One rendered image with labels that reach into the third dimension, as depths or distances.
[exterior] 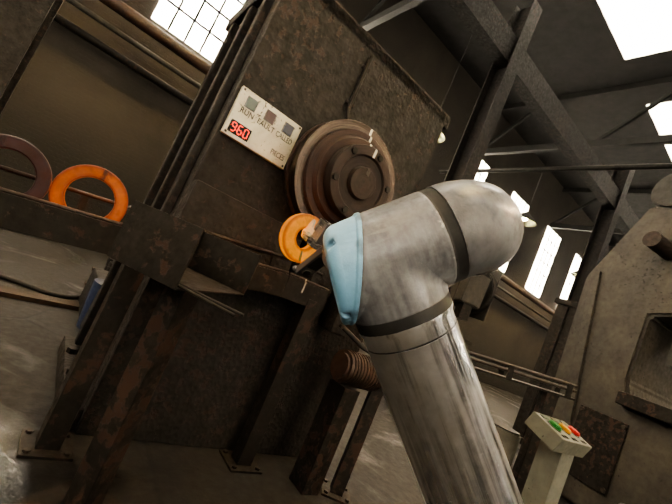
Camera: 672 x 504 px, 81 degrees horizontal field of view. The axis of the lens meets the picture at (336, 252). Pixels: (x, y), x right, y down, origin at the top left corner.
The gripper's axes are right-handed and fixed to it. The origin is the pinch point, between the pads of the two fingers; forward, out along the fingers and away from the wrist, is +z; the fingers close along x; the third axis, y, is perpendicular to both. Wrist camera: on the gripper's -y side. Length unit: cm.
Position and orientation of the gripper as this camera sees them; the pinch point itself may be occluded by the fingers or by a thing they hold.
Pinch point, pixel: (305, 232)
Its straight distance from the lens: 121.1
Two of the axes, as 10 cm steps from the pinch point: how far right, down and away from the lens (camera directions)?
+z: -4.2, -4.0, 8.2
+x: -7.3, -3.9, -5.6
